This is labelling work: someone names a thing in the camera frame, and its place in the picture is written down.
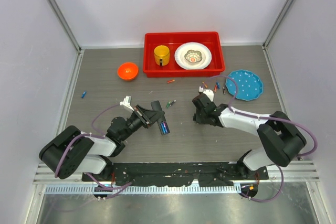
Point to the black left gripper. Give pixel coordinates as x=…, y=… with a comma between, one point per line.
x=143, y=115

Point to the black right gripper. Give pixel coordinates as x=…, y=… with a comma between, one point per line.
x=199, y=120

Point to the black remote control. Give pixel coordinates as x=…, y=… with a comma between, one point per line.
x=161, y=121

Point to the purple pink battery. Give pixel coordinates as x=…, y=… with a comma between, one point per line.
x=165, y=127

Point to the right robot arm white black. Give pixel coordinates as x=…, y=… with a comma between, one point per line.
x=281, y=140

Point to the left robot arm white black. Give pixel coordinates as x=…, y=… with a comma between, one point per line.
x=73, y=151

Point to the blue dotted plate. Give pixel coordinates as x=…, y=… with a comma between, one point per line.
x=250, y=86

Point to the orange plastic bowl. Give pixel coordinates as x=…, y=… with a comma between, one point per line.
x=127, y=71

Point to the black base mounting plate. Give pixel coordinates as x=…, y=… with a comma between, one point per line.
x=176, y=174

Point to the small patterned bowl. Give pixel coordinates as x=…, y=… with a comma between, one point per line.
x=193, y=56

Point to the white paper plate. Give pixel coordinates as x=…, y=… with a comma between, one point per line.
x=181, y=51

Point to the yellow mug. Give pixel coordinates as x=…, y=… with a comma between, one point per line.
x=162, y=55

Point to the red plastic tray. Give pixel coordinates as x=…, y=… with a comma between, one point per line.
x=210, y=39

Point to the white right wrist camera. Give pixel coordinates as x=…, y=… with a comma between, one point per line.
x=208, y=92

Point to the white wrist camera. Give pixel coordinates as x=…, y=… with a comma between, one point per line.
x=208, y=92
x=126, y=104

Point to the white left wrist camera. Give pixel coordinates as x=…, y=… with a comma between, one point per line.
x=126, y=104

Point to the aluminium front rail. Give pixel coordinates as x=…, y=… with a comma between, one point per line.
x=296, y=172

